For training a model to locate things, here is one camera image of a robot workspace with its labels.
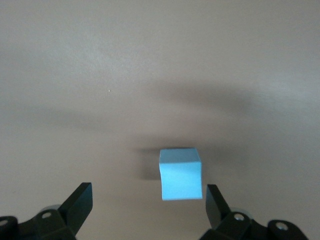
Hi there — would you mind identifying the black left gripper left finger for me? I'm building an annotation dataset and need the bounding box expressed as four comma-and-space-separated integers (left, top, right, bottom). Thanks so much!
0, 182, 94, 240

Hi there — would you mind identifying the light blue foam block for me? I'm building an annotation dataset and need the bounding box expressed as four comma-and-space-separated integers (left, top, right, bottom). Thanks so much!
158, 147, 203, 202

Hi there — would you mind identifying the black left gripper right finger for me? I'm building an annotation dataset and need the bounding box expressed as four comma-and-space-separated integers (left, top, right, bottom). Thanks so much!
199, 184, 310, 240

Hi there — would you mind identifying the brown table mat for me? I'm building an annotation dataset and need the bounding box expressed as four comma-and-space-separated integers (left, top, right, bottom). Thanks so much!
0, 0, 320, 240

